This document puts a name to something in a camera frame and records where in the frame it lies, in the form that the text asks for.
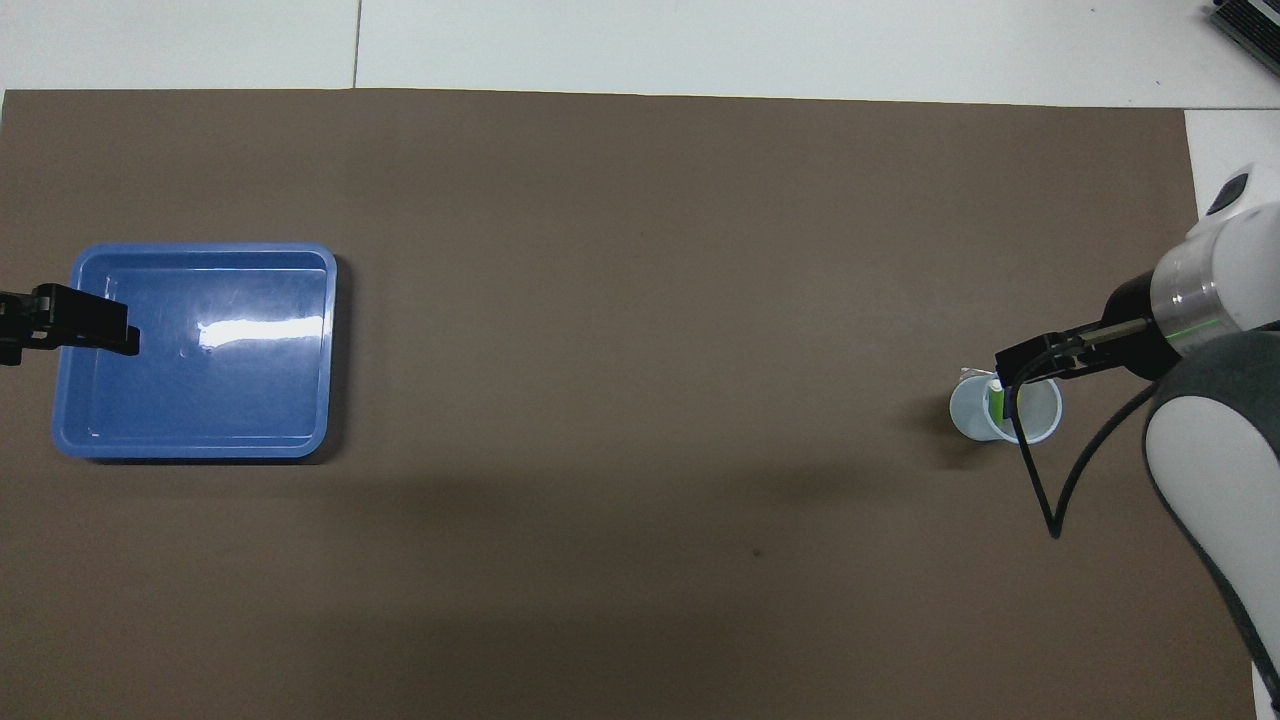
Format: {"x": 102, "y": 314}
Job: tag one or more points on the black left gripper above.
{"x": 12, "y": 320}

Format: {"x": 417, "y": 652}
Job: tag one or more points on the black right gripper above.
{"x": 1140, "y": 330}

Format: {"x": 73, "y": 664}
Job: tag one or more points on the green pen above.
{"x": 997, "y": 405}

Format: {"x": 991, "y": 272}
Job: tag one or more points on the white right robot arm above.
{"x": 1220, "y": 480}

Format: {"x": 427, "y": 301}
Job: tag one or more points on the blue plastic tray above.
{"x": 230, "y": 400}

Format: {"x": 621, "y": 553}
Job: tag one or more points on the clear plastic cup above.
{"x": 970, "y": 415}

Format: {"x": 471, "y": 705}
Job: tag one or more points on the grey ribbed device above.
{"x": 1250, "y": 25}

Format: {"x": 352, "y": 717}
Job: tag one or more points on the brown table mat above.
{"x": 640, "y": 400}

